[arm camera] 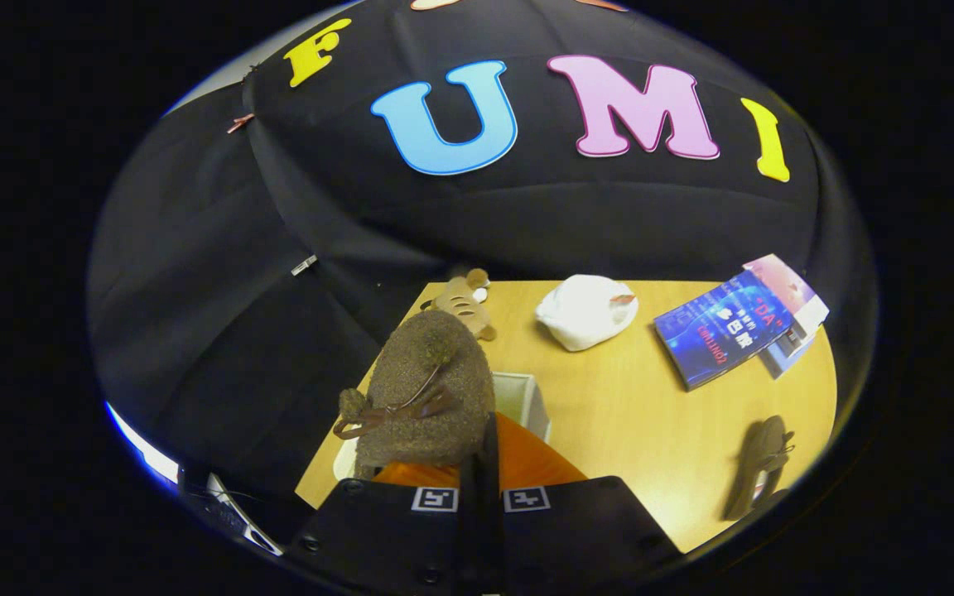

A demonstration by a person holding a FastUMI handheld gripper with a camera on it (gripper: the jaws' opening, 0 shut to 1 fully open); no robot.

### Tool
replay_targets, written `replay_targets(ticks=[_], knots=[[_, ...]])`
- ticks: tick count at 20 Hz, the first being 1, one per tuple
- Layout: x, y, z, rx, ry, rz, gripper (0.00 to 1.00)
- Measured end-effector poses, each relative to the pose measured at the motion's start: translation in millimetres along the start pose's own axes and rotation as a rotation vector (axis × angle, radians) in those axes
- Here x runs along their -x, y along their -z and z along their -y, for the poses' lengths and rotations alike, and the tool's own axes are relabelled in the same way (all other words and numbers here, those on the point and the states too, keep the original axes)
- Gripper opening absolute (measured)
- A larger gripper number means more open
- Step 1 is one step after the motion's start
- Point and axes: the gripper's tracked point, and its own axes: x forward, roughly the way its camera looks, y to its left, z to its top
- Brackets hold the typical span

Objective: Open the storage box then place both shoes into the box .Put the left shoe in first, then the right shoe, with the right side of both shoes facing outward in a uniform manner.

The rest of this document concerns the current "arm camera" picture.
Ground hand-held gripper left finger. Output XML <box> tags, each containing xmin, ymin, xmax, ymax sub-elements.
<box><xmin>285</xmin><ymin>451</ymin><xmax>483</xmax><ymax>596</ymax></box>

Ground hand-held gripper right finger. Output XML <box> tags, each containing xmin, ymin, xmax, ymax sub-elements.
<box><xmin>482</xmin><ymin>411</ymin><xmax>685</xmax><ymax>596</ymax></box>

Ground grey fabric storage box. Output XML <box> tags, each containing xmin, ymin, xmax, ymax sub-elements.
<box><xmin>332</xmin><ymin>371</ymin><xmax>552</xmax><ymax>483</ymax></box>

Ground brown fuzzy shoe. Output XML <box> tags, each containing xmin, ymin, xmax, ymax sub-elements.
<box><xmin>332</xmin><ymin>310</ymin><xmax>497</xmax><ymax>481</ymax></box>
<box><xmin>724</xmin><ymin>416</ymin><xmax>796</xmax><ymax>521</ymax></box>

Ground white cloth cap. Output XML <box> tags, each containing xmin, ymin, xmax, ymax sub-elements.
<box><xmin>535</xmin><ymin>274</ymin><xmax>639</xmax><ymax>353</ymax></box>

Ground brown striped plush toy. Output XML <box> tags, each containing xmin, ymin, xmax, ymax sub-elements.
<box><xmin>421</xmin><ymin>267</ymin><xmax>498</xmax><ymax>342</ymax></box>

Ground pale blue book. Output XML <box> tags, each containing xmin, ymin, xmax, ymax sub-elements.
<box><xmin>759</xmin><ymin>329</ymin><xmax>817</xmax><ymax>381</ymax></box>

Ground black backdrop cloth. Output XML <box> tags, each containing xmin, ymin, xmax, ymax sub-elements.
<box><xmin>86</xmin><ymin>0</ymin><xmax>879</xmax><ymax>531</ymax></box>

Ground pink and white book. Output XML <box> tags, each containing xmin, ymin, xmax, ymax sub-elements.
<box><xmin>742</xmin><ymin>253</ymin><xmax>831</xmax><ymax>348</ymax></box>

